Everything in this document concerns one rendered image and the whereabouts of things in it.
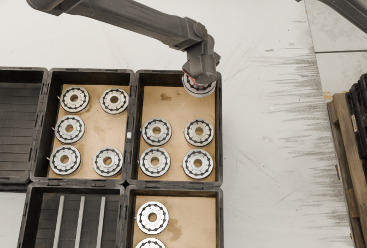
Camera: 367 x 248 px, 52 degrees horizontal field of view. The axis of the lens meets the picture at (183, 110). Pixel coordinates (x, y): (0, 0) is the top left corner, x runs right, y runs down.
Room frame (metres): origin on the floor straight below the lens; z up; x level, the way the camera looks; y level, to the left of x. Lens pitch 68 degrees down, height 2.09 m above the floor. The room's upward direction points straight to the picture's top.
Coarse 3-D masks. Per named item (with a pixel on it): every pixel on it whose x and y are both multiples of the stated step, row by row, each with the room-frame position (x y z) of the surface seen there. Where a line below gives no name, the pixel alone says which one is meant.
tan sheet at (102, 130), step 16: (96, 96) 0.57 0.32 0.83; (64, 112) 0.51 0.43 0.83; (96, 112) 0.51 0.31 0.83; (96, 128) 0.45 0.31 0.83; (112, 128) 0.45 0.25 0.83; (80, 144) 0.39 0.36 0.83; (96, 144) 0.39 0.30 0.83; (112, 144) 0.39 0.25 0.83; (64, 160) 0.34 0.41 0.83; (80, 176) 0.28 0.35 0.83; (96, 176) 0.28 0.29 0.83
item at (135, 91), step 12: (144, 72) 0.62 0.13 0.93; (156, 72) 0.62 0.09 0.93; (168, 72) 0.62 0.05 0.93; (180, 72) 0.62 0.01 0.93; (216, 72) 0.62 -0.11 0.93; (132, 108) 0.48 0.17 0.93; (132, 120) 0.44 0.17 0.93; (132, 132) 0.40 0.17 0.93; (132, 144) 0.36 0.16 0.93; (132, 156) 0.32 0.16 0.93; (132, 180) 0.24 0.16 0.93; (144, 180) 0.24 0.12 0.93; (156, 180) 0.24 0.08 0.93
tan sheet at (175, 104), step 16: (144, 96) 0.57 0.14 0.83; (160, 96) 0.57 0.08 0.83; (176, 96) 0.57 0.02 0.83; (192, 96) 0.57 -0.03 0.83; (208, 96) 0.57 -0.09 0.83; (144, 112) 0.51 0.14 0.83; (160, 112) 0.51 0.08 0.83; (176, 112) 0.51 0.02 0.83; (192, 112) 0.51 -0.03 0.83; (208, 112) 0.51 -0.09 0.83; (176, 128) 0.45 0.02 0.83; (144, 144) 0.39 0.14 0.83; (176, 144) 0.39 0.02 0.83; (176, 160) 0.33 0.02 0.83; (144, 176) 0.28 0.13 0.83; (176, 176) 0.28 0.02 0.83
